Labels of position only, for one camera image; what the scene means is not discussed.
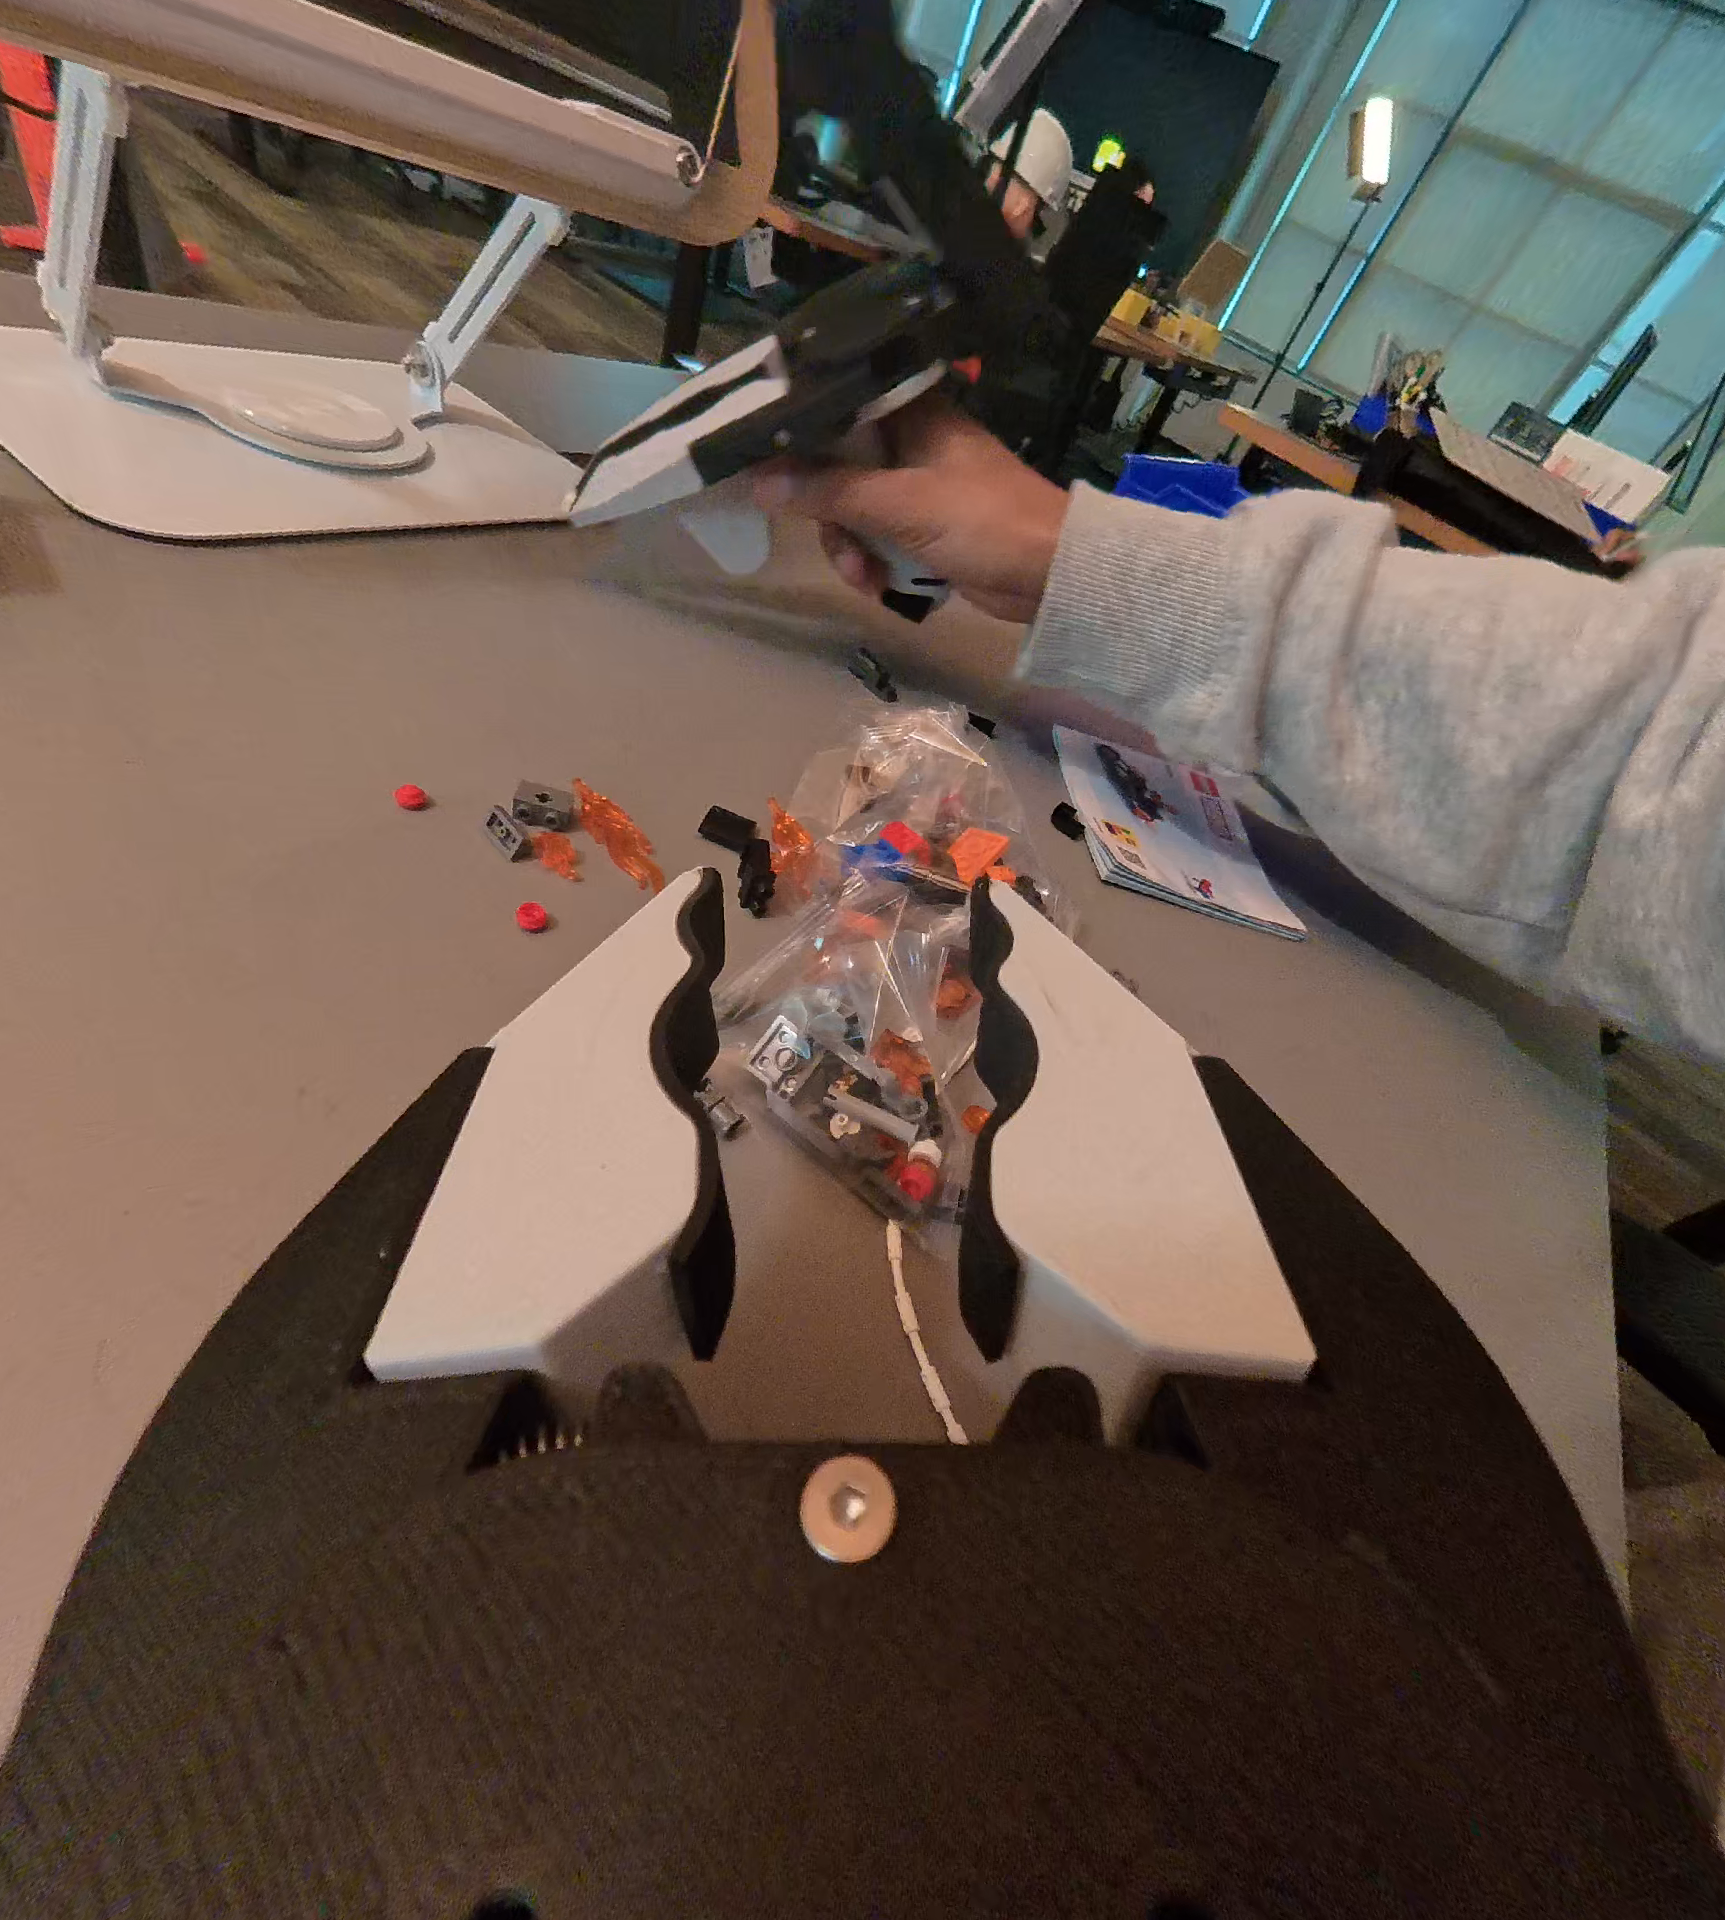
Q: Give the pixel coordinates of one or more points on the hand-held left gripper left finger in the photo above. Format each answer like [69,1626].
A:
[549,1200]

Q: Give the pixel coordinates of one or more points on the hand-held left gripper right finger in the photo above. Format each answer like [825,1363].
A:
[1148,1200]

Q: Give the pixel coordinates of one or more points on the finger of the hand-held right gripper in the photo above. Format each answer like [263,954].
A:
[719,382]
[622,488]

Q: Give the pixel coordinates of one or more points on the clear bag of lego pieces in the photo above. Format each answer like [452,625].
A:
[864,976]

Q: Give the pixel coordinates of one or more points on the person's right forearm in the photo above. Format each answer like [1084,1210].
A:
[1401,721]

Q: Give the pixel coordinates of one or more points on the small grey lego piece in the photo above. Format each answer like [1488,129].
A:
[721,1108]

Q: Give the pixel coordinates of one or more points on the grey lego brick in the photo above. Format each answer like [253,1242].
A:
[508,836]
[544,801]

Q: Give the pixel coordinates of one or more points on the large orange flame lego piece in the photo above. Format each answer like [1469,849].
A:
[617,830]

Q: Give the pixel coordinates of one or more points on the small orange flame lego piece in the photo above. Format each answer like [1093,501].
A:
[557,855]

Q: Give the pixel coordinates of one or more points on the lego instruction booklet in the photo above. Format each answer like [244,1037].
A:
[1179,855]

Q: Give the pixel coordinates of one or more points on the person's right hand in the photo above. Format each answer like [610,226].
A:
[954,503]

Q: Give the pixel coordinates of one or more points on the blue plastic bin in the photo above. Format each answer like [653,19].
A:
[1179,484]

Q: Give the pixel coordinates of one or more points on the dark screen with tan edge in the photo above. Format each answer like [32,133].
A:
[607,46]

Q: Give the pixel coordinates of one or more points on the white folding stand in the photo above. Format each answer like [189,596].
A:
[202,452]

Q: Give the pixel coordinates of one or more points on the wooden desk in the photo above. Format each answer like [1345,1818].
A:
[1327,466]

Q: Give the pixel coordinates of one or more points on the studio light on stand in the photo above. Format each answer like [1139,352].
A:
[1372,144]

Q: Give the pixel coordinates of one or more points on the black computer monitor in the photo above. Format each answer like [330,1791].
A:
[1611,382]
[1706,435]

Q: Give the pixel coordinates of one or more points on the red frame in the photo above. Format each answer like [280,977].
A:
[24,106]

